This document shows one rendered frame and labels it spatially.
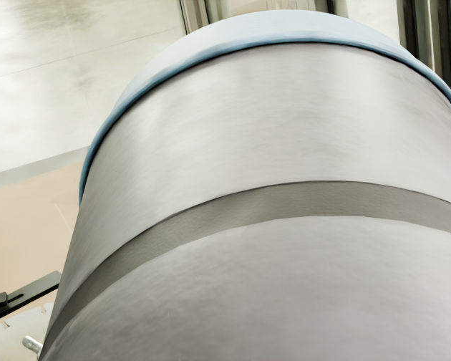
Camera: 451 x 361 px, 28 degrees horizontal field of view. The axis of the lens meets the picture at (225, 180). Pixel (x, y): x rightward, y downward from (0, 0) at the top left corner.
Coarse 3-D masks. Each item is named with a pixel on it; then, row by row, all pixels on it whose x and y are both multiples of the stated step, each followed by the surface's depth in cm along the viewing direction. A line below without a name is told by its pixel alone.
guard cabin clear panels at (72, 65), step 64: (0, 0) 169; (64, 0) 173; (128, 0) 177; (256, 0) 147; (384, 0) 102; (0, 64) 174; (64, 64) 178; (128, 64) 182; (0, 128) 179; (64, 128) 183
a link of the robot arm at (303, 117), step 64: (192, 64) 23; (256, 64) 21; (320, 64) 21; (384, 64) 23; (128, 128) 22; (192, 128) 19; (256, 128) 18; (320, 128) 18; (384, 128) 18; (448, 128) 21; (128, 192) 19; (192, 192) 17; (256, 192) 16; (320, 192) 16; (384, 192) 16; (448, 192) 17; (128, 256) 16; (64, 320) 16
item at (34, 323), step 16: (48, 304) 95; (16, 320) 93; (32, 320) 93; (48, 320) 92; (0, 336) 91; (16, 336) 91; (32, 336) 90; (0, 352) 89; (16, 352) 88; (32, 352) 88
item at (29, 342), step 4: (28, 336) 82; (24, 340) 81; (28, 340) 81; (32, 340) 81; (36, 340) 81; (24, 344) 81; (28, 344) 81; (32, 344) 80; (36, 344) 80; (40, 344) 80; (28, 348) 81; (32, 348) 80; (36, 348) 80; (40, 348) 79; (36, 352) 80; (40, 352) 78
